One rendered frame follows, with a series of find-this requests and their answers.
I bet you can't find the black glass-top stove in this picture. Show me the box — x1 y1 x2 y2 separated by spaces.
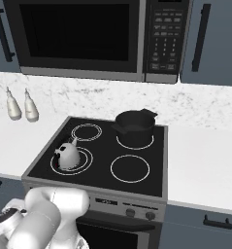
20 115 170 249

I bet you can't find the dark round stove knob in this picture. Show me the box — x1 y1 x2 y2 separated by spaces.
125 207 137 219
145 210 156 222

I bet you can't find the black cooking pot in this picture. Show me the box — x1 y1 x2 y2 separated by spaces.
111 108 159 149

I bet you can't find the white squeeze bottle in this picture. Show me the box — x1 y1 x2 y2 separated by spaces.
23 88 40 124
5 87 23 122

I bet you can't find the black microwave oven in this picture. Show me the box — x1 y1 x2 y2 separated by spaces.
3 0 195 85

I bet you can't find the black microwave door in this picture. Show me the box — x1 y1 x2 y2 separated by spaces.
3 0 148 83

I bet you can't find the black oven door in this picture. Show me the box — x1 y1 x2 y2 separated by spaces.
75 210 164 249

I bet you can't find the grey-blue drawer front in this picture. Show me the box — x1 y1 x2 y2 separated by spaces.
0 175 28 222
158 203 232 249

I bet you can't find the white kettle with black handle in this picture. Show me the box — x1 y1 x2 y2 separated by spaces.
53 136 83 171

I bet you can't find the black oven door handle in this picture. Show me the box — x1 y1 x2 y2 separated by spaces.
76 217 156 232

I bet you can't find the black cupboard door handle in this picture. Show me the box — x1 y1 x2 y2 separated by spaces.
0 3 17 63
191 3 212 73

